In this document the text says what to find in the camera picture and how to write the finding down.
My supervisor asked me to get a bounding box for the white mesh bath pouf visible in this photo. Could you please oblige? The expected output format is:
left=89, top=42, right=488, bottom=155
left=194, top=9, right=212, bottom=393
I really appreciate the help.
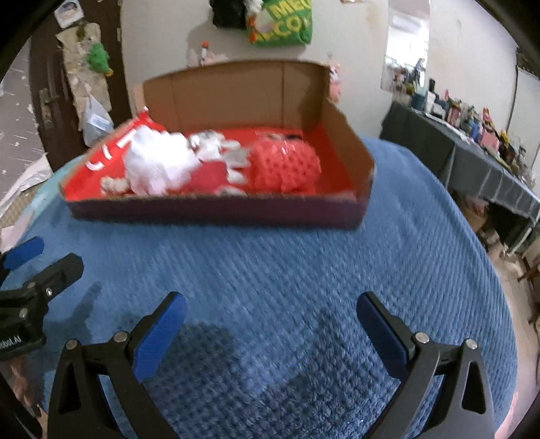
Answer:
left=100, top=125, right=201, bottom=197

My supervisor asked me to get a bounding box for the red chenille sponge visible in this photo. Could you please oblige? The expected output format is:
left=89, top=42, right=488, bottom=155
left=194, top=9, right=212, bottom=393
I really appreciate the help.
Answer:
left=182, top=161, right=228, bottom=194

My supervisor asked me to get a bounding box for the white fluffy hair clip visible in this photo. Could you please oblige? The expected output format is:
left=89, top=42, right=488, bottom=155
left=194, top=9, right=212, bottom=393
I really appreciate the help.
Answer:
left=188, top=130, right=242, bottom=162

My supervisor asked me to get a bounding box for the red mesh pouf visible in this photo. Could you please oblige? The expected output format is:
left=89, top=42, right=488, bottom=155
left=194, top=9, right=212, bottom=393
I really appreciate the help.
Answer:
left=248, top=136, right=321, bottom=194

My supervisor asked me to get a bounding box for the person's left hand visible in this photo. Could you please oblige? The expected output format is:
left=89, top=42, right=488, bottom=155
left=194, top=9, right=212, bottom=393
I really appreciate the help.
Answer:
left=7, top=356, right=42, bottom=418

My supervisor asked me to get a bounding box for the dark wooden door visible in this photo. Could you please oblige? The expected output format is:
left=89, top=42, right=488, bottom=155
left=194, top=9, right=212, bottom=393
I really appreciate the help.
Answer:
left=29, top=1, right=131, bottom=171

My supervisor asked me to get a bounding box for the white plastic bag on door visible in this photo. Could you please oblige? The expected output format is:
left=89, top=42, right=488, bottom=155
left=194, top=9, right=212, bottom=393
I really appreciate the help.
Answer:
left=82, top=95, right=114, bottom=147

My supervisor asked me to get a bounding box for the hanging fabric organizer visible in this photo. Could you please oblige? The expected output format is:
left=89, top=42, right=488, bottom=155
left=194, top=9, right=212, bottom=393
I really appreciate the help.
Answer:
left=56, top=23, right=112, bottom=131

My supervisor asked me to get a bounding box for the blue knitted blanket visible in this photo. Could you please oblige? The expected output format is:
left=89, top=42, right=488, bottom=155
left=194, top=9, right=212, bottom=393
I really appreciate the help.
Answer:
left=5, top=139, right=517, bottom=438

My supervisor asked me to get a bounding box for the green plush toy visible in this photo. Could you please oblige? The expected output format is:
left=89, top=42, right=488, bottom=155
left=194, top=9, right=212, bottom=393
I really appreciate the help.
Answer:
left=86, top=43, right=113, bottom=77

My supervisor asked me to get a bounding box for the table with grey cloth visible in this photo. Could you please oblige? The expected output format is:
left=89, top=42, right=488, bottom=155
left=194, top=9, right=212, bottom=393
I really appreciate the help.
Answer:
left=379, top=100, right=540, bottom=250

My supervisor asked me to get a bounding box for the cardboard box red lining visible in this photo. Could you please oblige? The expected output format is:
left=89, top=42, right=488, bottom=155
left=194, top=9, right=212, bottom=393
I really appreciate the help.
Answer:
left=59, top=60, right=375, bottom=229

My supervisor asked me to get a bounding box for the white wardrobe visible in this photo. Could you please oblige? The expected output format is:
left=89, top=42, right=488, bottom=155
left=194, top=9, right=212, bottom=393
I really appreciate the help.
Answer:
left=507, top=67, right=540, bottom=168

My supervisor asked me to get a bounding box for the pink plush toy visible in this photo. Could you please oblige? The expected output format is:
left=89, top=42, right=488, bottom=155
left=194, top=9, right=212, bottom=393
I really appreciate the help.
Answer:
left=329, top=64, right=342, bottom=103

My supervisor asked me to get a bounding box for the green tote bag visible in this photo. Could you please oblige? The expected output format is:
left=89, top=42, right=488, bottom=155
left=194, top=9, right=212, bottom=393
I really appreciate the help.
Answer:
left=244, top=0, right=313, bottom=48

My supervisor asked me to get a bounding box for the black bag on wall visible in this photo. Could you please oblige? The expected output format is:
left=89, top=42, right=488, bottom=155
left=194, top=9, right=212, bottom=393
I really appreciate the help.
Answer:
left=209, top=0, right=246, bottom=30

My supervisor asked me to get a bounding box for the wall mirror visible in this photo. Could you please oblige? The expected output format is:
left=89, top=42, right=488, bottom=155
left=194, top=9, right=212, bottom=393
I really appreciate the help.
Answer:
left=381, top=0, right=430, bottom=93

